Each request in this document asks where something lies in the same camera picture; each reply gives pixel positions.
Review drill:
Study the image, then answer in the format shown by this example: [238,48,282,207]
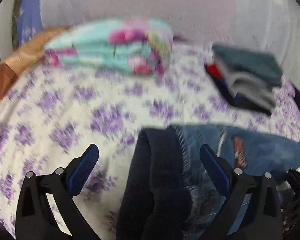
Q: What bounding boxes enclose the brown orange pillow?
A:
[0,27,67,101]

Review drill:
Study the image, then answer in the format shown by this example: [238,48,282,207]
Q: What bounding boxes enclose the grey folded garment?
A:
[216,61,276,111]

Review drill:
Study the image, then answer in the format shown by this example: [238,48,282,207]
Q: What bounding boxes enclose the blue denim pants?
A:
[116,124,300,239]

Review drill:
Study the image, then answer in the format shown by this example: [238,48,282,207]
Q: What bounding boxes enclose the purple floral bedspread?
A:
[0,44,300,239]

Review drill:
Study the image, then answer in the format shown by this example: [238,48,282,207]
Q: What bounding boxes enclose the white lace headboard cover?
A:
[39,0,298,77]

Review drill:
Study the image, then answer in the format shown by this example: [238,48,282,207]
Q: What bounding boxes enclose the black folded garment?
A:
[204,65,271,116]

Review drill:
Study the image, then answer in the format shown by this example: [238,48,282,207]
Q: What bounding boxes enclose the folded teal floral quilt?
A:
[43,19,173,75]

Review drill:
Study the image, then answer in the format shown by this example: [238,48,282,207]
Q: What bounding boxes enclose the red blue folded garment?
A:
[206,63,227,88]

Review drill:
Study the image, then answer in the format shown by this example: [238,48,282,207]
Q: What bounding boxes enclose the dark teal folded garment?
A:
[212,43,283,87]

